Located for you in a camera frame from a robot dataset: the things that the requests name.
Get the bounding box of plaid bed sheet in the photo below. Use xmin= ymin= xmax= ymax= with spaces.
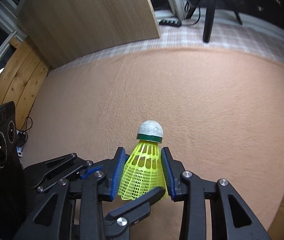
xmin=49 ymin=7 xmax=284 ymax=75

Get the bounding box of black power strip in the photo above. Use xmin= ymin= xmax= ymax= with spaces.
xmin=159 ymin=19 xmax=182 ymax=28

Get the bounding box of black tripod stand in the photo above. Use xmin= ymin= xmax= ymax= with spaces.
xmin=184 ymin=0 xmax=243 ymax=43

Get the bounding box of yellow shuttlecock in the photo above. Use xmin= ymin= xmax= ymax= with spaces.
xmin=118 ymin=120 xmax=166 ymax=200

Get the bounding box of wooden plank headboard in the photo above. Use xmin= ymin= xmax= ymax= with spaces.
xmin=0 ymin=37 xmax=49 ymax=129

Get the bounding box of light wooden cabinet panel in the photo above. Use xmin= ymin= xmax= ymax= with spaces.
xmin=18 ymin=0 xmax=160 ymax=68

